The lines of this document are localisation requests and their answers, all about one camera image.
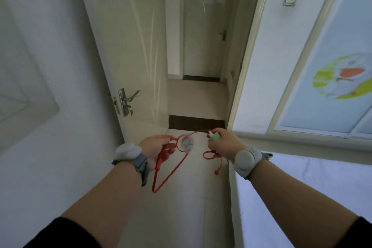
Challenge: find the black right sleeve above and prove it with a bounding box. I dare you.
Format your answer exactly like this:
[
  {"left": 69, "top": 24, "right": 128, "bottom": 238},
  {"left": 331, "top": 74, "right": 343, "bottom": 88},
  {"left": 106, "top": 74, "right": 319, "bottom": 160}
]
[{"left": 334, "top": 216, "right": 372, "bottom": 248}]

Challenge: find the white grey right wrist tracker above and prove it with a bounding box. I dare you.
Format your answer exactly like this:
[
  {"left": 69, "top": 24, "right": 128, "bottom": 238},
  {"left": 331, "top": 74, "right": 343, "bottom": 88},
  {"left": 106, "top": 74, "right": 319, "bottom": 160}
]
[{"left": 234, "top": 146, "right": 274, "bottom": 181}]

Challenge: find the red charging cable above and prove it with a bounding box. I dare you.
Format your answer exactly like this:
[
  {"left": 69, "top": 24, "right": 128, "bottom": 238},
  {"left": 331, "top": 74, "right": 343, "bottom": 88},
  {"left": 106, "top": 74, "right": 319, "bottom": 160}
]
[{"left": 152, "top": 129, "right": 224, "bottom": 194}]

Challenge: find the black sleeve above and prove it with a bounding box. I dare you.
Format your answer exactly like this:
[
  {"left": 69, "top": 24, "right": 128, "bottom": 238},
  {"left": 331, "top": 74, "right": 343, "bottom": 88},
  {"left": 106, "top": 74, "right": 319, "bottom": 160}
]
[
  {"left": 334, "top": 216, "right": 372, "bottom": 248},
  {"left": 24, "top": 216, "right": 103, "bottom": 248}
]

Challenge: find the white grey wrist tracker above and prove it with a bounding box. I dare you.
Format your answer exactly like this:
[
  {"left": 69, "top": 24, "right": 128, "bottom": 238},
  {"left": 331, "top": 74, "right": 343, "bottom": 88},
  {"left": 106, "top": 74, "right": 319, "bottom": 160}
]
[
  {"left": 234, "top": 146, "right": 274, "bottom": 181},
  {"left": 112, "top": 142, "right": 150, "bottom": 187}
]

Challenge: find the person's right forearm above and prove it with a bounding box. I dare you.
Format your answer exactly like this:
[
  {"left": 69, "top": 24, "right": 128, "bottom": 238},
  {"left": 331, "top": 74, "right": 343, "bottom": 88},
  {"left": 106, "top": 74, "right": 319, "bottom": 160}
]
[{"left": 249, "top": 159, "right": 360, "bottom": 248}]

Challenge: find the white grey left wrist tracker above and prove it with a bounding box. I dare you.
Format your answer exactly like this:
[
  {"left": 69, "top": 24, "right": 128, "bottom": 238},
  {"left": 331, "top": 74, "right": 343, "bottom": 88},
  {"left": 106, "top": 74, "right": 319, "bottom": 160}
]
[{"left": 112, "top": 142, "right": 150, "bottom": 187}]

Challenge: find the cream closed door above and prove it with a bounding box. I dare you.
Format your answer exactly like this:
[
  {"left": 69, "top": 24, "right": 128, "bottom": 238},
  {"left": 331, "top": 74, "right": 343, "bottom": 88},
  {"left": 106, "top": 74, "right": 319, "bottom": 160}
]
[{"left": 183, "top": 0, "right": 233, "bottom": 80}]

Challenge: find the cream open door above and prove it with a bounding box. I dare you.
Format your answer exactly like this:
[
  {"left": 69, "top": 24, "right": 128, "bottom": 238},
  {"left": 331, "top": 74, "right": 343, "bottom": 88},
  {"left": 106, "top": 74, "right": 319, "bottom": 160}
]
[{"left": 73, "top": 0, "right": 170, "bottom": 144}]

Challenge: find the person's left hand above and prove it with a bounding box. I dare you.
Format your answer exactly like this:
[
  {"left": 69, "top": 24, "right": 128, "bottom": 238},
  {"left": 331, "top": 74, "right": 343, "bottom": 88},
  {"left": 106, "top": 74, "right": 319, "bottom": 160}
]
[{"left": 139, "top": 134, "right": 177, "bottom": 171}]

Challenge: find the cream door frame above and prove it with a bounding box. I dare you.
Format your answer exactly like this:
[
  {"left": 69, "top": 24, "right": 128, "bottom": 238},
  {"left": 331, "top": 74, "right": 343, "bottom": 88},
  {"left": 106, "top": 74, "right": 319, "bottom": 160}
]
[{"left": 226, "top": 0, "right": 275, "bottom": 133}]

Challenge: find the dark stone door threshold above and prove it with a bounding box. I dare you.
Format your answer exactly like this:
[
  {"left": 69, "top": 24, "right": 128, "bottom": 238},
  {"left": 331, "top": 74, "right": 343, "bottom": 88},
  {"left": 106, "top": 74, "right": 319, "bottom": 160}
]
[{"left": 168, "top": 115, "right": 226, "bottom": 131}]

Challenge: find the person's right hand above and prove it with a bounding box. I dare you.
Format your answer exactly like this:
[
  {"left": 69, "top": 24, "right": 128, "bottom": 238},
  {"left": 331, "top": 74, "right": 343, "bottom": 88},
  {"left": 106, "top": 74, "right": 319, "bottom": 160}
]
[{"left": 207, "top": 128, "right": 246, "bottom": 164}]

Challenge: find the frosted glass panel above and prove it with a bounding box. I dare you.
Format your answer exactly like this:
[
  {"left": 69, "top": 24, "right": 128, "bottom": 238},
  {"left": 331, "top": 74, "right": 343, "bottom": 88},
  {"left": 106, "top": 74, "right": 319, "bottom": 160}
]
[{"left": 275, "top": 0, "right": 372, "bottom": 141}]

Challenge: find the black left sleeve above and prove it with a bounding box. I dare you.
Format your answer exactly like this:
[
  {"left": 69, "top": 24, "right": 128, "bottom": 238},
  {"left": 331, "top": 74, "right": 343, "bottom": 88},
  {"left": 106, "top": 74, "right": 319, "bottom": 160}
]
[{"left": 24, "top": 216, "right": 103, "bottom": 248}]

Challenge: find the round green cartoon sticker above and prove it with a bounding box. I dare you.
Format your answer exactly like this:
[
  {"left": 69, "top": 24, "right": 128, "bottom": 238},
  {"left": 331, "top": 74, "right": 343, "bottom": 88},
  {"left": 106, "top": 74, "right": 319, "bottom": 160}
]
[{"left": 312, "top": 53, "right": 372, "bottom": 101}]

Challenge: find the person's left forearm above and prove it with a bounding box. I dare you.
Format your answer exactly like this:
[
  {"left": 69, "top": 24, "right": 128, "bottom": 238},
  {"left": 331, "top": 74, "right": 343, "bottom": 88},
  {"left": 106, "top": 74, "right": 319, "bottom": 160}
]
[{"left": 60, "top": 160, "right": 146, "bottom": 248}]

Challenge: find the clear round cable tag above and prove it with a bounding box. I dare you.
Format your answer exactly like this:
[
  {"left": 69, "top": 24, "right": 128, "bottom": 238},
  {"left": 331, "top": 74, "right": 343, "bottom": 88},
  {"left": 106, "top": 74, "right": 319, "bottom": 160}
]
[{"left": 177, "top": 134, "right": 195, "bottom": 153}]

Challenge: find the silver door lever handle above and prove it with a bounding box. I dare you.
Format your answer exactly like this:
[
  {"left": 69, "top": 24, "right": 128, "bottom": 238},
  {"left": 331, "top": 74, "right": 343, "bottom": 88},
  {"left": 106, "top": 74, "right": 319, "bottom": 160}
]
[{"left": 117, "top": 88, "right": 142, "bottom": 118}]

